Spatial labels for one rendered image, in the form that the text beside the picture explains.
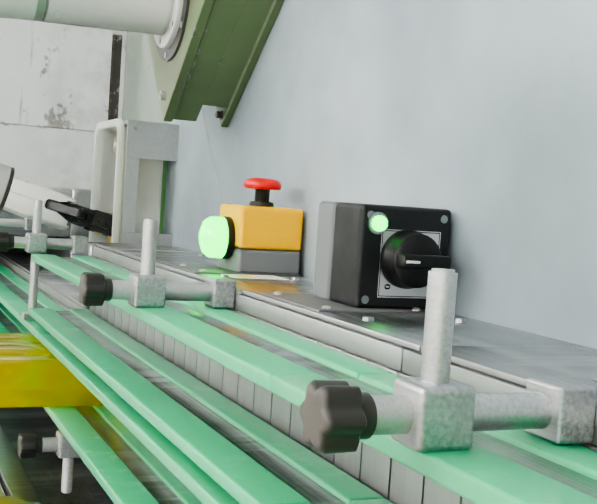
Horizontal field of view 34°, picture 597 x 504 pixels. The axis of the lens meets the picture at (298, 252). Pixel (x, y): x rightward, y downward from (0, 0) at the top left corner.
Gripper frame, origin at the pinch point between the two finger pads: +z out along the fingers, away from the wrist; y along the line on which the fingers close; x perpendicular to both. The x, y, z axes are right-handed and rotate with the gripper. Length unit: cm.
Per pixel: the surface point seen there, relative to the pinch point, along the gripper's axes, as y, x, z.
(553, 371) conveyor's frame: 111, -6, 1
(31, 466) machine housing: 11.9, -36.1, -1.3
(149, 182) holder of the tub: 8.5, 7.6, 3.2
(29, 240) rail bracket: 12.6, -6.0, -11.4
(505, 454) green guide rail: 118, -10, -6
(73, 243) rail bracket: 12.4, -4.6, -5.5
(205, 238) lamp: 56, -1, -1
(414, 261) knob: 90, 0, 3
